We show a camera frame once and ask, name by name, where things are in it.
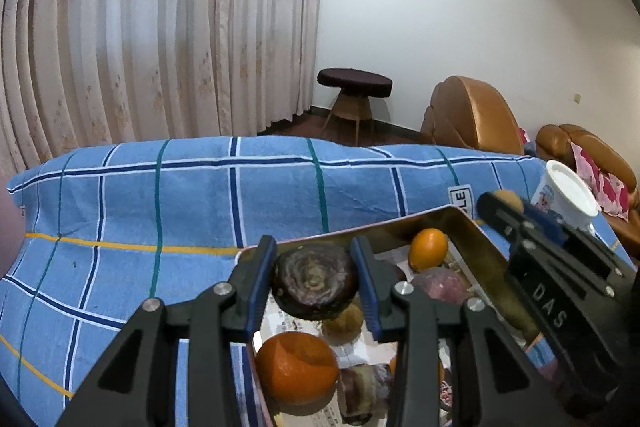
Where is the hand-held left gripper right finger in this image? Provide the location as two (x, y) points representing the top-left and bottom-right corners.
(349, 235), (573, 427)

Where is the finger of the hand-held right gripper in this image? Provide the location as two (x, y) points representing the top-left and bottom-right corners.
(476, 191), (633, 303)
(504, 241), (621, 360)

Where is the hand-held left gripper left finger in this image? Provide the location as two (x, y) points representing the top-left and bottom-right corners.
(57, 234), (278, 427)

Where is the dark brown round fruit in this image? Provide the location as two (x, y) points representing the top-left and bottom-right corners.
(271, 243), (360, 322)

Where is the rectangular metal tin box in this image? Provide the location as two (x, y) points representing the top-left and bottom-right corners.
(234, 205), (563, 427)

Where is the orange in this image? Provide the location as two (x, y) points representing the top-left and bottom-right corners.
(407, 228), (449, 272)
(254, 331), (341, 405)
(389, 353), (446, 390)

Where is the brown white snack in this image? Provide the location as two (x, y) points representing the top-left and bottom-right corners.
(339, 362), (393, 425)

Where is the white printed cup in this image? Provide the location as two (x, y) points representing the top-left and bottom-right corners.
(530, 159), (601, 235)

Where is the pink floral cushion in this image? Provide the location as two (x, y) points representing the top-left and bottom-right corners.
(570, 142), (631, 220)

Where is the purple round fruit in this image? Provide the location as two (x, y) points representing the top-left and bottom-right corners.
(411, 268), (478, 308)

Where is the brown leather sofa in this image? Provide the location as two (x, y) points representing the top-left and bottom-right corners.
(535, 123), (640, 228)

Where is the brown leather chair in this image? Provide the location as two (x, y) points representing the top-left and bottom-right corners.
(420, 75), (526, 156)

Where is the blue plaid bed sheet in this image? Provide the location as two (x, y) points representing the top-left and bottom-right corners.
(0, 136), (640, 427)

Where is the round dark wicker stool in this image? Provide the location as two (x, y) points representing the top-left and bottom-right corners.
(316, 68), (393, 145)

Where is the pink cloth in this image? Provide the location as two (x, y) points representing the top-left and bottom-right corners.
(0, 202), (26, 280)

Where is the beige floral curtain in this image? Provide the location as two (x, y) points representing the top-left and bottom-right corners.
(0, 0), (323, 188)

